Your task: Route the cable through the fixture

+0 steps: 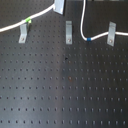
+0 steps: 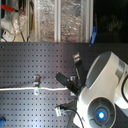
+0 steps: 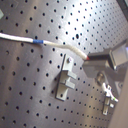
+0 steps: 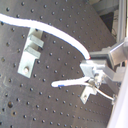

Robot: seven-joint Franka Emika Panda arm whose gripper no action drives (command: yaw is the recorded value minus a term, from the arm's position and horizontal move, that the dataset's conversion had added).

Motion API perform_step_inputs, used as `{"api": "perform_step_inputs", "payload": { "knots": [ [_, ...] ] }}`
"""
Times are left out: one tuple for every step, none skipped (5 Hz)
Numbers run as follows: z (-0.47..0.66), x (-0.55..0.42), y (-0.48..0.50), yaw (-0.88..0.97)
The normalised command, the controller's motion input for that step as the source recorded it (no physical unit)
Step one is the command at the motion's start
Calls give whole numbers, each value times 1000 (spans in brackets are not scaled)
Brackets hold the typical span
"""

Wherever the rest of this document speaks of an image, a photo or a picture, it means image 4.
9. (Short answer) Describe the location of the metal cable clip bracket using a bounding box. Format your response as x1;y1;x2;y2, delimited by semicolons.
18;28;44;78

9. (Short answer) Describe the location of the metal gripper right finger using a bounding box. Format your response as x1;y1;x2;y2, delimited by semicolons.
90;37;128;67

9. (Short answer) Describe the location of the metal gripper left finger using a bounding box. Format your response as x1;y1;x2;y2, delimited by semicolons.
80;60;126;82

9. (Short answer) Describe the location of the thick white cable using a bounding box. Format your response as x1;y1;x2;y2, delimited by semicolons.
0;13;92;61

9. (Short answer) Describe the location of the white cable end blue mark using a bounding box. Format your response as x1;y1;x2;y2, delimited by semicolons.
51;77;90;87

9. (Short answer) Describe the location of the small metal mounting bracket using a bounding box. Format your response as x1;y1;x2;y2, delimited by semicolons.
80;86;97;103

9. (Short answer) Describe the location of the thin grey wire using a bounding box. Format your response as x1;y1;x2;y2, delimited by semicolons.
92;84;116;102

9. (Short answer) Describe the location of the aluminium frame post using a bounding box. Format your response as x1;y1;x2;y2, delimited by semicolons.
117;0;127;42

